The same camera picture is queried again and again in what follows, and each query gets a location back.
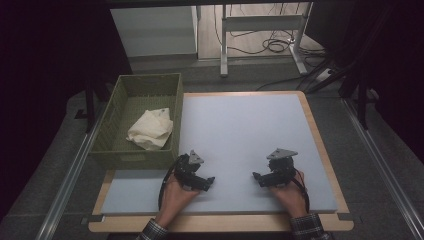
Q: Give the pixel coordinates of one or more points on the silver metal floor rail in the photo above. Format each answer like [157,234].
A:
[383,170]
[65,186]

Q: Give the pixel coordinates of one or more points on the white metal desk frame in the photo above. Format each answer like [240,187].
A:
[260,23]

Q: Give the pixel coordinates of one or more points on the green woven basket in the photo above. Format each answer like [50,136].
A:
[133,106]

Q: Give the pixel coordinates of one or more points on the white power strip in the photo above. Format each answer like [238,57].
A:
[325,75]

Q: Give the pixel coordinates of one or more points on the cream white cloth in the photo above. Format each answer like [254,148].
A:
[150,130]

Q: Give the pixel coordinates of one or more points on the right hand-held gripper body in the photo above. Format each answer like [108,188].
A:
[281,165]

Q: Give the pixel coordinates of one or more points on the person's right hand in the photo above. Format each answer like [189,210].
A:
[290,198]

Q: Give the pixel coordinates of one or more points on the pale grey foam mat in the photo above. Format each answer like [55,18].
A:
[240,126]

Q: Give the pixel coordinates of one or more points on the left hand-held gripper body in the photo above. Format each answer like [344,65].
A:
[186,171]

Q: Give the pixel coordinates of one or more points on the black metal stand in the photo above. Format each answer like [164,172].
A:
[361,103]
[90,110]

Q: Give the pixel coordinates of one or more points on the white cabinet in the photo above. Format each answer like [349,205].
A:
[153,31]

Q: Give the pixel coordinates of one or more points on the dark tape strip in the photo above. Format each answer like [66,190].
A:
[348,217]
[93,219]

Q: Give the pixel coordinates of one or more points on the person's left hand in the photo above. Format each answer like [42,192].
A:
[175,200]

